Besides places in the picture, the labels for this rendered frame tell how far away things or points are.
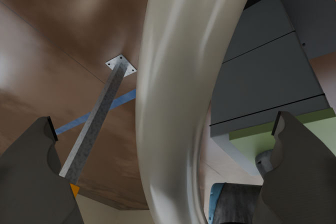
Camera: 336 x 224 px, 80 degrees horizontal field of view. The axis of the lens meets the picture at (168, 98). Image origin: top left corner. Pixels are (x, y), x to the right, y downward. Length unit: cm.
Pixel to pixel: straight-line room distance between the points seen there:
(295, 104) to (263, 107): 10
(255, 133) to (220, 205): 26
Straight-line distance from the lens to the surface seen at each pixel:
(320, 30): 161
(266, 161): 84
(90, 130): 139
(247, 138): 76
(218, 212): 76
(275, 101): 80
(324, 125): 74
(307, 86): 81
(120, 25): 158
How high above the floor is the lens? 127
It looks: 40 degrees down
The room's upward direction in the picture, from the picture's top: 168 degrees counter-clockwise
